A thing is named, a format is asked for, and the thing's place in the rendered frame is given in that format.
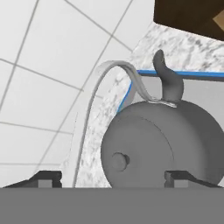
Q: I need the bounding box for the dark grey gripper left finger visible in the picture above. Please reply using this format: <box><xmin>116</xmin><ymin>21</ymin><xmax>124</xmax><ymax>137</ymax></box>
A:
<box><xmin>3</xmin><ymin>170</ymin><xmax>63</xmax><ymax>189</ymax></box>

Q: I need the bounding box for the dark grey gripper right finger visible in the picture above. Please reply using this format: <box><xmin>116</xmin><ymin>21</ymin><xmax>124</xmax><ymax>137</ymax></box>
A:
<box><xmin>164</xmin><ymin>170</ymin><xmax>223</xmax><ymax>189</ymax></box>

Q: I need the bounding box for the grey kettle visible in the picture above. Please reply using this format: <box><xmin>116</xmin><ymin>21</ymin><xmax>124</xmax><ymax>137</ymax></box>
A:
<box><xmin>72</xmin><ymin>49</ymin><xmax>224</xmax><ymax>189</ymax></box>

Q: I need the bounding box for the grey tray with blue rim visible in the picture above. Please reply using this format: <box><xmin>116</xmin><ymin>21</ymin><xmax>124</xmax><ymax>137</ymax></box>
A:
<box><xmin>116</xmin><ymin>69</ymin><xmax>224</xmax><ymax>115</ymax></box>

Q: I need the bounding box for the dark brown wooden cabinet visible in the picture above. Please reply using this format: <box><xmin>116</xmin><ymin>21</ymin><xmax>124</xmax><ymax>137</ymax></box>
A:
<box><xmin>153</xmin><ymin>0</ymin><xmax>224</xmax><ymax>41</ymax></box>

